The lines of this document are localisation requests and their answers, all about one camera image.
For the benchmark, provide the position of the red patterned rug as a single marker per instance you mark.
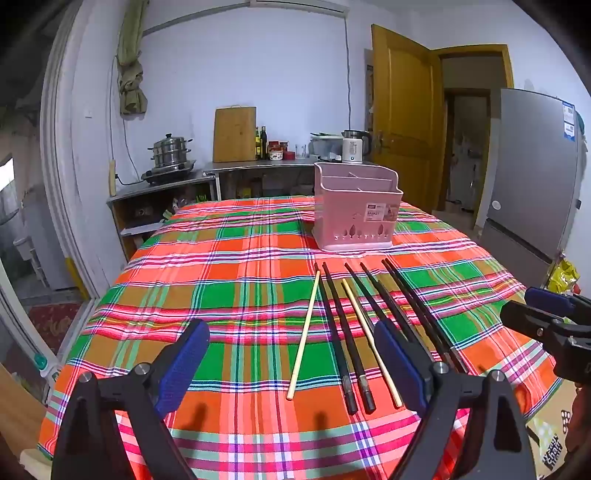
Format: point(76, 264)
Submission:
point(55, 323)

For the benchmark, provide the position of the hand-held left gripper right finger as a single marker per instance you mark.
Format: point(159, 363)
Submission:
point(397, 360)

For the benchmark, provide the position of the steel steamer pot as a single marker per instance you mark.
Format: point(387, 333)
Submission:
point(170, 152)

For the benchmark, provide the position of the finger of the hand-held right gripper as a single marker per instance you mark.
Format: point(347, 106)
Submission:
point(549, 299)
point(526, 318)

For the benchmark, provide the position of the wooden cutting board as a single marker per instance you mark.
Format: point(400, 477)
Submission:
point(234, 134)

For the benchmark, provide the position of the grey countertop appliance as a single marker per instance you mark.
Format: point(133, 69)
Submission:
point(325, 146)

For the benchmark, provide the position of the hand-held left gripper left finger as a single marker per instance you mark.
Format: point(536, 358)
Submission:
point(184, 364)

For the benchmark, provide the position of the pink plastic utensil holder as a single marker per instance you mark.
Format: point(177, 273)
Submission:
point(355, 217)

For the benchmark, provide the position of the plaid tablecloth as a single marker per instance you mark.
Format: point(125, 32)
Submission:
point(231, 295)

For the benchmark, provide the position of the wooden rolling pin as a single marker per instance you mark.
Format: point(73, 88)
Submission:
point(111, 177)

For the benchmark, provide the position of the white electric kettle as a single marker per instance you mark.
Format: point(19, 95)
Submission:
point(353, 147)

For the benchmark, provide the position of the steel counter shelf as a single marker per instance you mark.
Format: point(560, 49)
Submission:
point(258, 167)

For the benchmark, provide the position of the black cooktop stove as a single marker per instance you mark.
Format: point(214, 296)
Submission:
point(168, 174)

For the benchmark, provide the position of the yellow wooden door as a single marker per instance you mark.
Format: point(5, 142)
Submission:
point(401, 120)

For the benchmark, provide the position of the clear drinking glass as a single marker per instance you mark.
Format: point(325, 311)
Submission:
point(301, 152)

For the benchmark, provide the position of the olive green curtain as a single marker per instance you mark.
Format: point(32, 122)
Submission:
point(131, 69)

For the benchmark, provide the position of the yellow wooden door frame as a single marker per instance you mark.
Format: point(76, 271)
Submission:
point(475, 50)

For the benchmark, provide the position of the black chopstick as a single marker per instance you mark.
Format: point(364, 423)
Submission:
point(383, 293)
point(409, 300)
point(346, 332)
point(364, 293)
point(334, 337)
point(426, 314)

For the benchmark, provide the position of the yellow plastic bag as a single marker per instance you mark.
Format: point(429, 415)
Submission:
point(563, 277)

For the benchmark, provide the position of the silver refrigerator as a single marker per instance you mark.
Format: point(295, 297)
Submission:
point(531, 175)

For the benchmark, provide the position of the white arched door frame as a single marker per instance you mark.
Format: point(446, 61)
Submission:
point(60, 161)

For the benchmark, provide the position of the low steel-topped cabinet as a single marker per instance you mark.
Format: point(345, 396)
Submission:
point(138, 198)

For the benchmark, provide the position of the light wooden chopstick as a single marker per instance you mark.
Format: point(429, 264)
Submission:
point(302, 339)
point(369, 341)

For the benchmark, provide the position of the printed cardboard box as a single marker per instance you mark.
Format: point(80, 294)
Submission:
point(549, 443)

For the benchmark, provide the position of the yellow-label oil bottle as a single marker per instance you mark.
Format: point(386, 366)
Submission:
point(257, 147)

